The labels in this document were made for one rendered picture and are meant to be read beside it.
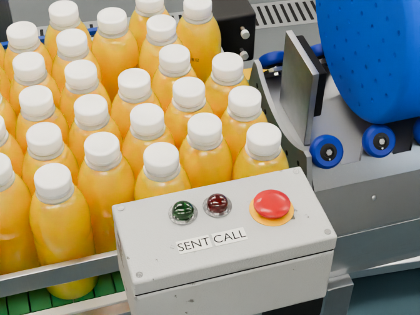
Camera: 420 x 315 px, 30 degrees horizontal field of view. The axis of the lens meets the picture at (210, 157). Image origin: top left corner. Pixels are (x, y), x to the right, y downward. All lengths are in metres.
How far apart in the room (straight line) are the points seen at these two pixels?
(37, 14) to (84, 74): 2.08
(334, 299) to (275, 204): 0.59
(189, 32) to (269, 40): 1.78
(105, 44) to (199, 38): 0.13
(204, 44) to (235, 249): 0.42
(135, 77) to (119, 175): 0.14
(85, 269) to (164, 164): 0.16
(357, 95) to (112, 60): 0.33
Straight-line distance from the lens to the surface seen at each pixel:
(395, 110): 1.00
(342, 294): 1.34
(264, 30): 2.90
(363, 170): 1.08
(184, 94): 0.92
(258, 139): 0.87
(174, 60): 0.98
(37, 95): 0.94
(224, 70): 0.96
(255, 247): 0.74
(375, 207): 1.12
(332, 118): 1.14
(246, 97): 0.92
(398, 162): 1.10
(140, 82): 0.94
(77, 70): 0.97
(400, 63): 0.95
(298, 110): 1.09
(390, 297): 2.11
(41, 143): 0.88
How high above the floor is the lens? 1.67
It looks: 45 degrees down
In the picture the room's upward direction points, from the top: 1 degrees clockwise
